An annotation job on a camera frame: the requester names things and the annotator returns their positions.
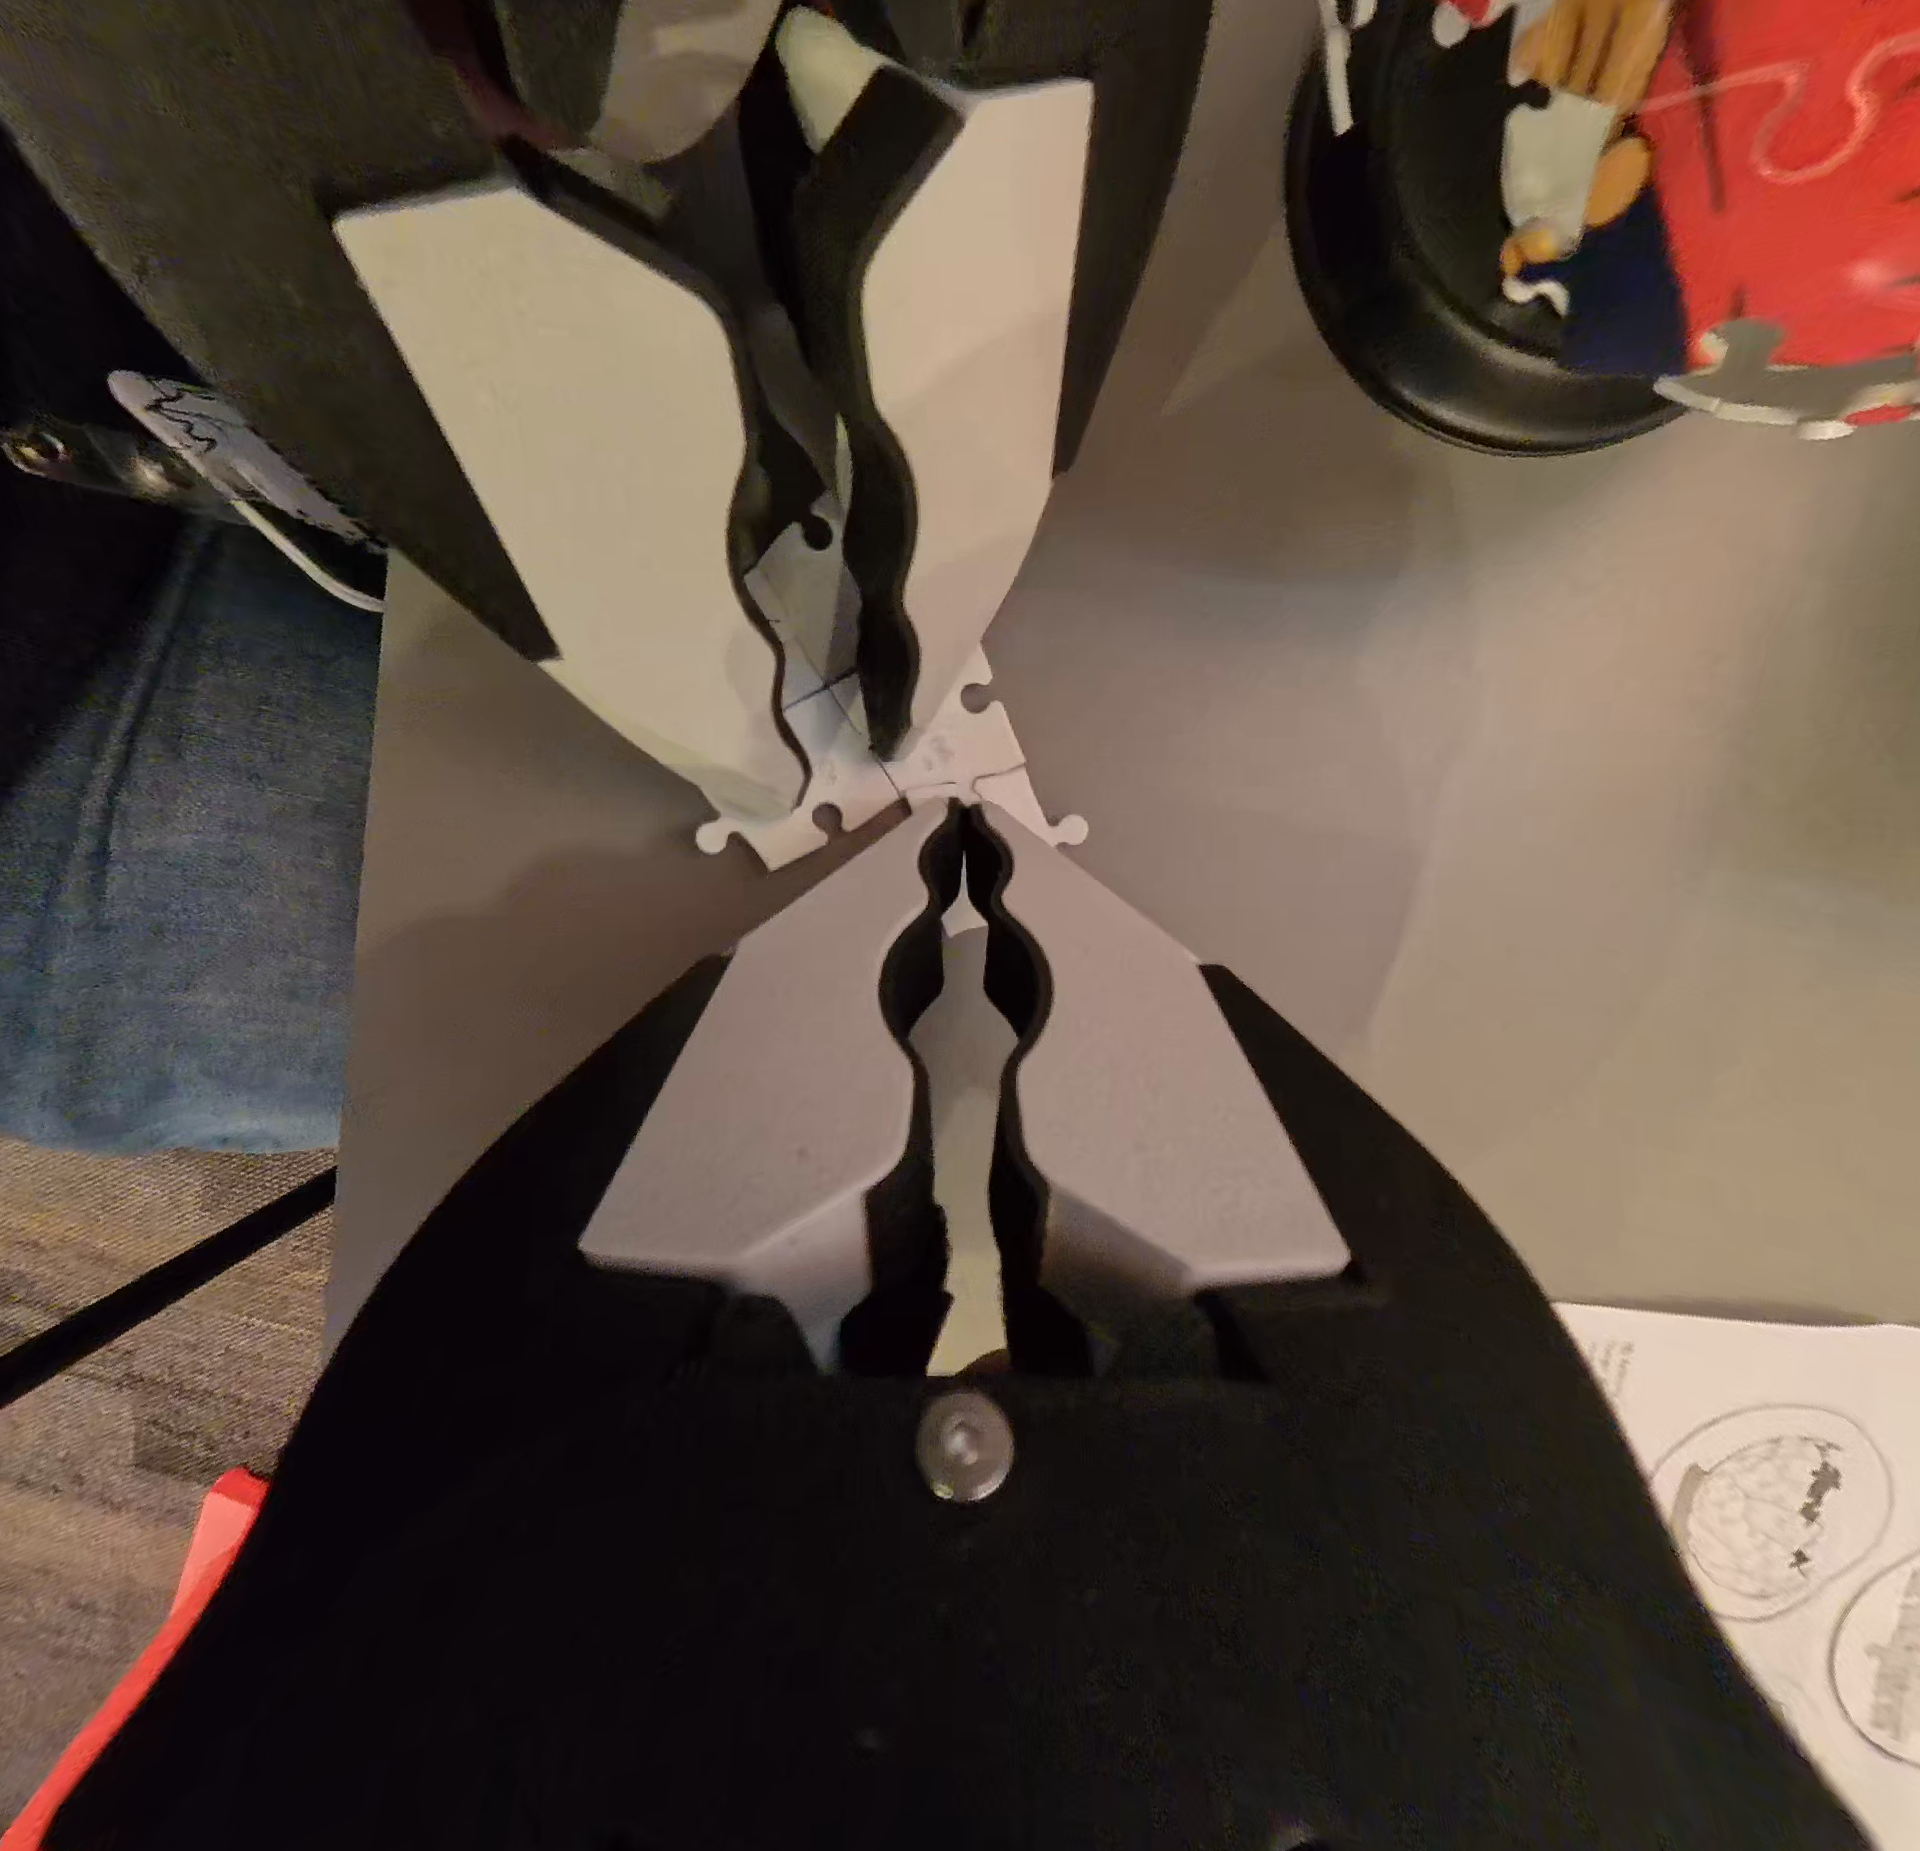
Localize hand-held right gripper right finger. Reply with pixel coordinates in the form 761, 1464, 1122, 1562
964, 804, 1356, 1380

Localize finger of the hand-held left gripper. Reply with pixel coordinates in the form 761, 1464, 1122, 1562
330, 158, 842, 819
772, 5, 1094, 764

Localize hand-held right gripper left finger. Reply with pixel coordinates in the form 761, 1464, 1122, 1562
577, 801, 961, 1380

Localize joined white puzzle pieces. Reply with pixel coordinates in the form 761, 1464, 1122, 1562
694, 507, 1090, 877

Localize colourful puzzle ball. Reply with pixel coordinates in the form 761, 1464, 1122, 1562
1318, 0, 1920, 445

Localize black ball stand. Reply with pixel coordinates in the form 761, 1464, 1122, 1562
1280, 0, 1706, 458

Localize white instruction sheet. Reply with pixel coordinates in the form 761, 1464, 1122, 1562
1550, 1301, 1920, 1851

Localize person's leg in blue jeans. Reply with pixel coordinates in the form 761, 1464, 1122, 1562
0, 507, 388, 1154

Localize orange red object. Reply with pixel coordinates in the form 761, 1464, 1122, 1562
0, 1469, 275, 1851

